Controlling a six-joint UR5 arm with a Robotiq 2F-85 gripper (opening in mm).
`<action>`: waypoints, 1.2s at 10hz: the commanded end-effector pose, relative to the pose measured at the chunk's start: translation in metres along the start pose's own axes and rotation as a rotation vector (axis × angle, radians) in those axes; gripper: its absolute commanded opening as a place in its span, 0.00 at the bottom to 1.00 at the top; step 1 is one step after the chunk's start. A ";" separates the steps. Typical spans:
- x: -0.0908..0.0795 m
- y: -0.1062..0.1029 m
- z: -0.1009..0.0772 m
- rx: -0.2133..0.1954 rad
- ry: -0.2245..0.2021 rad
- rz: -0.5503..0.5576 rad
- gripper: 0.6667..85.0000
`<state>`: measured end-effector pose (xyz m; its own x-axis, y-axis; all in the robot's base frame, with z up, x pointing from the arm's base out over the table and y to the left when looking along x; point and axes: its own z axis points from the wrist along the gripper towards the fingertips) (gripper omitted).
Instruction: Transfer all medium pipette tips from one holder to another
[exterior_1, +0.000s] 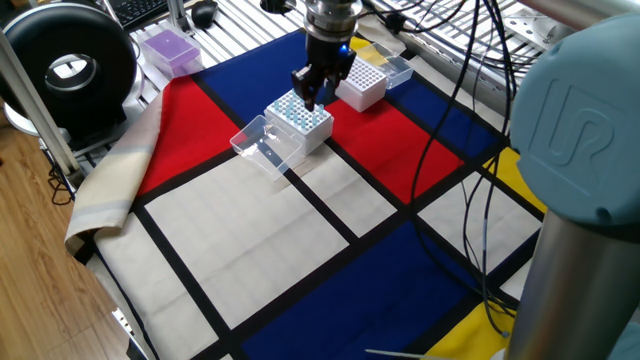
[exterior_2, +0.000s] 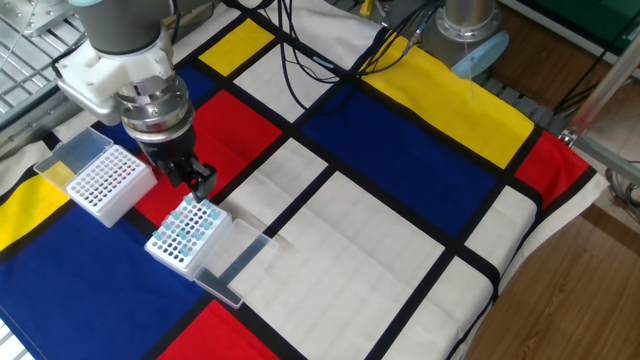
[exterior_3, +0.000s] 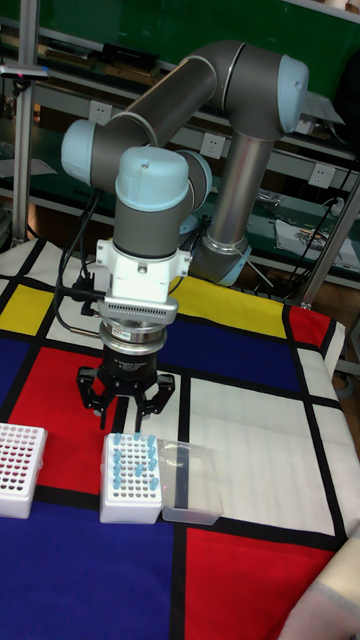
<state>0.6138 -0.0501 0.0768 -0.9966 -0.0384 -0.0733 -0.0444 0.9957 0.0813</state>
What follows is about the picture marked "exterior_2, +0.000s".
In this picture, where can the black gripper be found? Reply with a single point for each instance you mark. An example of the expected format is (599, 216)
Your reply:
(167, 150)

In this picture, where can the white pipette tip box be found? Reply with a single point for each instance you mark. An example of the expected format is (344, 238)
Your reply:
(107, 185)
(167, 247)

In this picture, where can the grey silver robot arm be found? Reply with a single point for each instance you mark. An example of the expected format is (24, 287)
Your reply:
(120, 25)

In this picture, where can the colour block tablecloth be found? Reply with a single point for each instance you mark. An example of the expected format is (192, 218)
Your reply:
(375, 160)

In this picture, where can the silver metal mounting plate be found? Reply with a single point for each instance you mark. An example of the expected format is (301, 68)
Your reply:
(30, 15)

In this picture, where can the yellow plastic clamp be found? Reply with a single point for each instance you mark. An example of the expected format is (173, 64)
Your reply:
(366, 7)

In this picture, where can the aluminium profile frame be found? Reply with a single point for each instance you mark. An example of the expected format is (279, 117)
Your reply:
(605, 87)

